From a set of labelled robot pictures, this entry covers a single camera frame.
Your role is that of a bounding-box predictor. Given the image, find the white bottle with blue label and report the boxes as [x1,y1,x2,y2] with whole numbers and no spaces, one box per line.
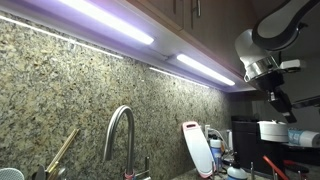
[209,134,223,173]

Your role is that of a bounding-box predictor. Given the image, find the steel cabinet handle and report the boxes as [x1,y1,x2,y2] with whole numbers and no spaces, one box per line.
[195,0,203,18]

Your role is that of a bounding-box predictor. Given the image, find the red-handled tool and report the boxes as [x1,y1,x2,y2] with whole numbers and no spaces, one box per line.
[262,155,290,180]

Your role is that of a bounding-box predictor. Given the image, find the wrapped paper towel roll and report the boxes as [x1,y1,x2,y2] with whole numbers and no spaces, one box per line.
[287,128,320,148]

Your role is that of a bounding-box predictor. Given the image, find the white bowl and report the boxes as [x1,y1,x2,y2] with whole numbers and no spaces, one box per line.
[257,119,290,143]

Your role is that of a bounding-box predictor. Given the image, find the metal dish rack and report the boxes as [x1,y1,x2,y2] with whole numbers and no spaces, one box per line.
[210,160,304,180]

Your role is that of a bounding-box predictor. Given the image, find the black box appliance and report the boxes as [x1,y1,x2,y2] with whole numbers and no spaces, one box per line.
[231,114,288,176]

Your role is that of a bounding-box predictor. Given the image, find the under-cabinet light strip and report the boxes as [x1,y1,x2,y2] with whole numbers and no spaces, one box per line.
[58,0,155,46]
[175,53,236,87]

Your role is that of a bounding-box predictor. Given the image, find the metal mesh strainer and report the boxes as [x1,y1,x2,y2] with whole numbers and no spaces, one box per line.
[0,167,25,180]

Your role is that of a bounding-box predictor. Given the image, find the pink-rimmed white cutting board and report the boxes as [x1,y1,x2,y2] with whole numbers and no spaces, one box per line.
[181,120,215,179]

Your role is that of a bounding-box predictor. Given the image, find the white power adapter cable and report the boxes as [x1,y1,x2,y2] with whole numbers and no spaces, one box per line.
[203,124,232,151]

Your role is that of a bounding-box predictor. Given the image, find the wooden wall cabinet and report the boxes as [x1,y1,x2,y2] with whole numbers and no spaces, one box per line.
[126,0,268,91]

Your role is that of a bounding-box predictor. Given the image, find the steel gooseneck faucet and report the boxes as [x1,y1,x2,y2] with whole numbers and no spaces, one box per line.
[103,104,151,180]

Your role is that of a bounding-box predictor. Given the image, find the soap bottle with black pump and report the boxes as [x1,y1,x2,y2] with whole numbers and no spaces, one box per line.
[227,152,248,180]

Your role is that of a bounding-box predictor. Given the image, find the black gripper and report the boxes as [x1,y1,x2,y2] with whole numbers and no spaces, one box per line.
[254,70,298,124]

